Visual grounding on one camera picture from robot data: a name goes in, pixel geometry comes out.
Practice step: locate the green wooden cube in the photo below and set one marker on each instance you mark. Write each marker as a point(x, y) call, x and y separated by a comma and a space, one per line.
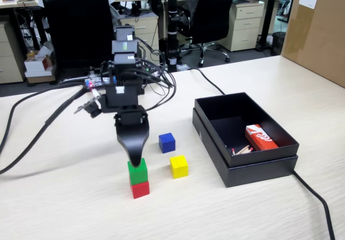
point(138, 175)

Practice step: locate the black waste bin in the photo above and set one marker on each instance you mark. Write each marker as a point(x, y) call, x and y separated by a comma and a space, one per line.
point(278, 43)

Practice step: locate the black solid-back office chair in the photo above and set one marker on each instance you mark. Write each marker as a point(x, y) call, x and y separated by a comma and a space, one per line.
point(78, 21)

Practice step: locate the black mesh office chair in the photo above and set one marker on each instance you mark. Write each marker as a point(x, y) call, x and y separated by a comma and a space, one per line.
point(213, 16)

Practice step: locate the large brown cardboard box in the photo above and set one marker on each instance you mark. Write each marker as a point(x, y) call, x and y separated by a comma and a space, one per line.
point(320, 35)

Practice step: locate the white box of supplies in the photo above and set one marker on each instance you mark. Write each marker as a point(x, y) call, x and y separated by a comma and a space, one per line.
point(39, 67)

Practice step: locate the beige drawer cabinet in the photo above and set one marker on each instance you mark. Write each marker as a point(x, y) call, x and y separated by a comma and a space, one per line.
point(246, 27)
point(145, 32)
point(9, 56)

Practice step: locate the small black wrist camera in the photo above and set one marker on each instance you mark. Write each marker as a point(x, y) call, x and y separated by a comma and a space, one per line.
point(93, 109)

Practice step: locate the blue wooden cube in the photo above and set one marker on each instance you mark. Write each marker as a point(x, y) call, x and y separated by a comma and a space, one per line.
point(167, 143)

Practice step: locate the yellow wooden cube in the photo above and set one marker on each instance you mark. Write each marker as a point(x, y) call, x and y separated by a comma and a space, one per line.
point(179, 167)

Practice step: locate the red wooden cube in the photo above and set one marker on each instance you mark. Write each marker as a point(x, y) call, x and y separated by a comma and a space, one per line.
point(140, 190)

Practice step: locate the red-tipped wooden match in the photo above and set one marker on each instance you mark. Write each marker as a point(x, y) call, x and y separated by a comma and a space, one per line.
point(247, 150)
point(237, 152)
point(242, 150)

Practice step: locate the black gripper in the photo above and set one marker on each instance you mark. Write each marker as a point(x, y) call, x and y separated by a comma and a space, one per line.
point(121, 98)

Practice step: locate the orange white matchbox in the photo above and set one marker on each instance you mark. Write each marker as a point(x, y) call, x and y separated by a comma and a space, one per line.
point(261, 138)

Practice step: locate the black pole white bands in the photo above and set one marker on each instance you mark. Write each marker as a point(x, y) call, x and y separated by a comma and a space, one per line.
point(172, 21)

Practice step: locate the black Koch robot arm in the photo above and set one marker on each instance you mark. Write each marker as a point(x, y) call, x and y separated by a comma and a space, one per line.
point(125, 47)

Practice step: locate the black open box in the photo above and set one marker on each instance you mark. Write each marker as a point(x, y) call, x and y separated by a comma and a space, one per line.
point(258, 172)

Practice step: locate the controller circuit board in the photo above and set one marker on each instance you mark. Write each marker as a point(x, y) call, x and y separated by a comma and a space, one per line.
point(97, 81)

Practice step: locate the black cardboard box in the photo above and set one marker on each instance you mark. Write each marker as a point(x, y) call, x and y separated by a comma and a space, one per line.
point(223, 129)

